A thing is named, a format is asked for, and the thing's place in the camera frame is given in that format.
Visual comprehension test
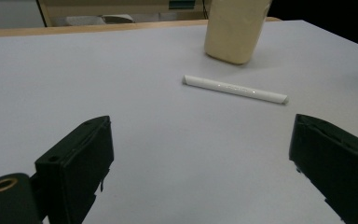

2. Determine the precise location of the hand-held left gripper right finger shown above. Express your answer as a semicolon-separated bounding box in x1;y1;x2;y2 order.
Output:
288;113;358;224

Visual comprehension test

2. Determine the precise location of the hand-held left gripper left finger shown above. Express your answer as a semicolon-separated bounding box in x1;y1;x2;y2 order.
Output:
34;115;115;224

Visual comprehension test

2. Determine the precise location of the white pen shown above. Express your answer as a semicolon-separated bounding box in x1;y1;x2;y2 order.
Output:
181;74;290;105

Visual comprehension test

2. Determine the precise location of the cream pen holder cup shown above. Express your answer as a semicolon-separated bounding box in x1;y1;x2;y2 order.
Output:
203;0;273;65

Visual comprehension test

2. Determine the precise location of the grey cloth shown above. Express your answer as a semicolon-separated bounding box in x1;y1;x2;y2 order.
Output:
64;13;135;27

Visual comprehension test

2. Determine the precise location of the wooden furniture frame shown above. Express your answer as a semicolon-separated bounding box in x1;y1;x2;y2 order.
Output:
36;0;213;28

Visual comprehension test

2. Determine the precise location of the black cable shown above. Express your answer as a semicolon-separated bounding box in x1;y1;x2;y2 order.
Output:
200;0;210;21

